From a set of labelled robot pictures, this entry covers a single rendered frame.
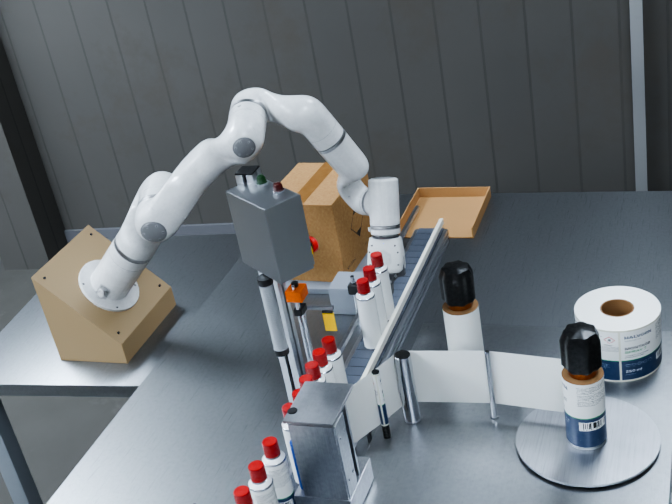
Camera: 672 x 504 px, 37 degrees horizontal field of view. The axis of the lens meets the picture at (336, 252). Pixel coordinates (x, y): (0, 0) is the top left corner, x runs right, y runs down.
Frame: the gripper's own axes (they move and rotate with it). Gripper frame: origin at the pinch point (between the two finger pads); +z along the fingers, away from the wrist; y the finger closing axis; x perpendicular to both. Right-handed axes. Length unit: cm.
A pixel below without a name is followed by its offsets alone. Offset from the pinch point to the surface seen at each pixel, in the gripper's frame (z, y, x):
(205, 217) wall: 7, -170, 210
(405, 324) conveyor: 9.5, 5.2, -1.7
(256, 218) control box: -29, -8, -65
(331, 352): 5.4, 0.8, -48.0
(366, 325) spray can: 5.5, 0.2, -20.4
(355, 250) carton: -6.3, -19.3, 28.1
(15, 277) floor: 36, -273, 179
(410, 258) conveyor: -3.8, -1.7, 28.8
